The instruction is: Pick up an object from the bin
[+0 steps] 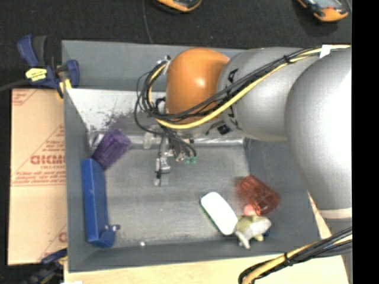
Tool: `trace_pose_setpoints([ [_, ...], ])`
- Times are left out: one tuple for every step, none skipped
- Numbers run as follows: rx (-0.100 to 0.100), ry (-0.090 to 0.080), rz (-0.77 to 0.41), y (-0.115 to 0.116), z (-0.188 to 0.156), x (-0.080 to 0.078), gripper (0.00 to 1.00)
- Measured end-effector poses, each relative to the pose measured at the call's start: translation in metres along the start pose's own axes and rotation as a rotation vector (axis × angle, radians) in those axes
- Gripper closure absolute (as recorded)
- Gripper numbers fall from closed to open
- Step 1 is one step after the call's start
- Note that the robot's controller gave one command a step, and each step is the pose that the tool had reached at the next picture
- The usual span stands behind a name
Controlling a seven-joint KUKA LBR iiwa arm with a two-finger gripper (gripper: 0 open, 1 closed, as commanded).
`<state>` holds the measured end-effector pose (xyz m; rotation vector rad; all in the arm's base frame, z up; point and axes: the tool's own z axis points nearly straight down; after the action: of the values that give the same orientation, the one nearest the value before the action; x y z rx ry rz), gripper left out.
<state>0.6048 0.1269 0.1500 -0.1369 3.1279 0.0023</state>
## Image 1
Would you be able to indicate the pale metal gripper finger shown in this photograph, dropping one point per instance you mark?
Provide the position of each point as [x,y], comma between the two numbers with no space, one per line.
[166,166]
[157,179]

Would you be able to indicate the clear plastic bottle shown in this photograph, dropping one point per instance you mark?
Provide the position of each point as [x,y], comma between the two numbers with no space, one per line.
[148,140]

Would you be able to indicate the grey metal bin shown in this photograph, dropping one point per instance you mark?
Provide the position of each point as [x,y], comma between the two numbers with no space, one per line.
[165,206]

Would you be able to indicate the purple translucent cup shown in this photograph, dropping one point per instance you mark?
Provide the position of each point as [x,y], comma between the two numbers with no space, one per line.
[111,148]

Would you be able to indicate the blue long flat block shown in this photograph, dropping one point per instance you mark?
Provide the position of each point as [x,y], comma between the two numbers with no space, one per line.
[94,200]

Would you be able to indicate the white and green oval sponge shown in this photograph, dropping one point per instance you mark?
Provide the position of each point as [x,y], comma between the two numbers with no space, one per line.
[219,211]

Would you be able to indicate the red translucent cup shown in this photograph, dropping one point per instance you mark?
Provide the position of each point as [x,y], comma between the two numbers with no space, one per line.
[260,195]

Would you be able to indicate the grey and green toy animal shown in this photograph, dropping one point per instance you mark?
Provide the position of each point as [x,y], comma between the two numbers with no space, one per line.
[254,226]

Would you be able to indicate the brown cardboard board, red print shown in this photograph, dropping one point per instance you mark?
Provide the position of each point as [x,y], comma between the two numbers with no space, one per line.
[35,217]

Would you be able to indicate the black cylinder on white bracket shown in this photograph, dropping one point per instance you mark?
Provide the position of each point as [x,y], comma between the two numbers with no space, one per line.
[192,140]

